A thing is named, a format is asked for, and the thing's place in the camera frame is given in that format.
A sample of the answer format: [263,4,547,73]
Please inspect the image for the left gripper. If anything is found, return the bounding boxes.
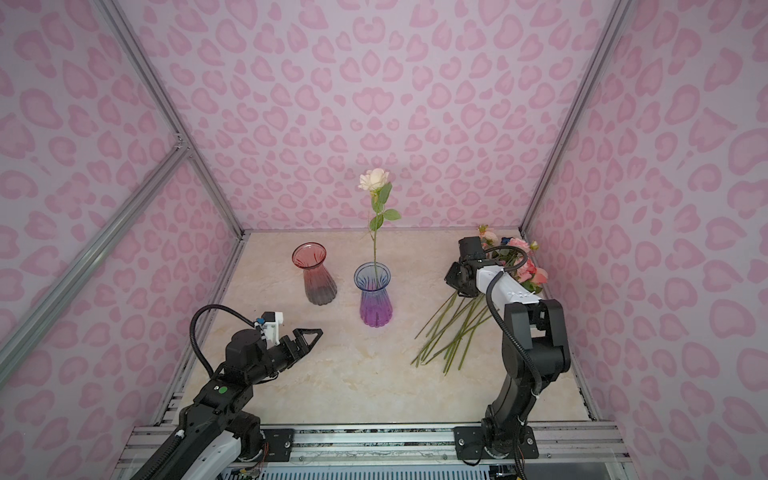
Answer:
[247,327,322,387]

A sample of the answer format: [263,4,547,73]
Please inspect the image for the purple blue glass vase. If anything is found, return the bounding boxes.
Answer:
[353,262,393,328]

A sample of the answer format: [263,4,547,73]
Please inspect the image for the cream white rose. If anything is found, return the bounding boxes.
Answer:
[358,167,402,280]

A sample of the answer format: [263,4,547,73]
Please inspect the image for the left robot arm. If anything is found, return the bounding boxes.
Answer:
[133,328,323,479]

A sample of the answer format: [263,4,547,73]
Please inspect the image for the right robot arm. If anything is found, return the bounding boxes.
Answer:
[445,236,571,466]

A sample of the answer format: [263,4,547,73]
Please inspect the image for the pile of pink flowers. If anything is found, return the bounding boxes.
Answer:
[411,224,548,374]

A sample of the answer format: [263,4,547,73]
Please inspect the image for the red glass vase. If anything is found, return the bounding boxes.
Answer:
[292,242,337,306]

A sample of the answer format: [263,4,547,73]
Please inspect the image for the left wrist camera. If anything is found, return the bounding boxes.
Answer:
[255,311,284,345]

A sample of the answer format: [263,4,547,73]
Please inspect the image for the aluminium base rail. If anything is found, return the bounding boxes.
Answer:
[112,421,639,479]

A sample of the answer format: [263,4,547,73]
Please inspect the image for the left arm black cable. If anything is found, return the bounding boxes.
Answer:
[189,304,256,379]

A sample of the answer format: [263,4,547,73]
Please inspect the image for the left corner aluminium post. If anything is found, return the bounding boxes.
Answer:
[93,0,246,239]

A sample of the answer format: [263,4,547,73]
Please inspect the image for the corner aluminium post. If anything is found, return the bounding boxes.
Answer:
[93,0,246,239]
[519,0,637,239]

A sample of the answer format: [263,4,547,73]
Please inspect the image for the left diagonal aluminium frame bar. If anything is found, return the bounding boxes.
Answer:
[1,141,189,385]

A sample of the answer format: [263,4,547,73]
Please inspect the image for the right corner aluminium post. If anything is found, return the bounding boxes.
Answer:
[519,0,637,239]

